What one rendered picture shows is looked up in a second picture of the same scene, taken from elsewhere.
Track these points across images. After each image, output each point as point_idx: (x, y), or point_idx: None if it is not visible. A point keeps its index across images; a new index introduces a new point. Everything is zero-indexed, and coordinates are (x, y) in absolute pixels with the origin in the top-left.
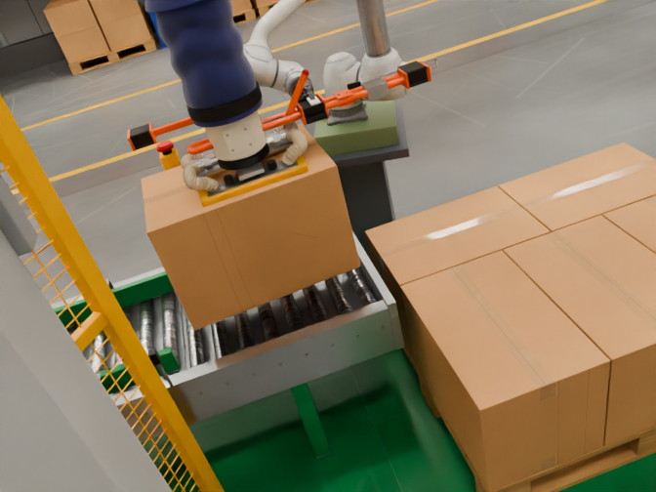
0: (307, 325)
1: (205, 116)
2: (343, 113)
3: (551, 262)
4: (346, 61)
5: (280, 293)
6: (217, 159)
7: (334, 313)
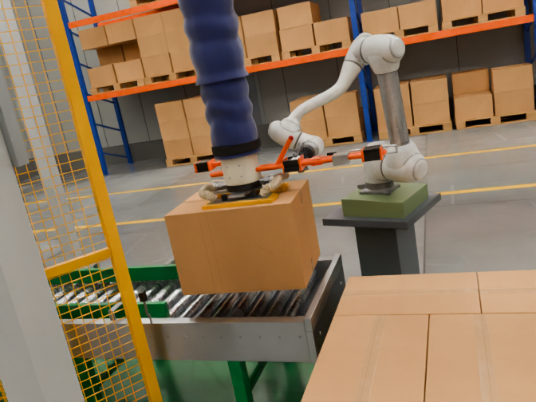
0: None
1: (214, 152)
2: (372, 187)
3: (455, 333)
4: None
5: (243, 289)
6: (226, 184)
7: None
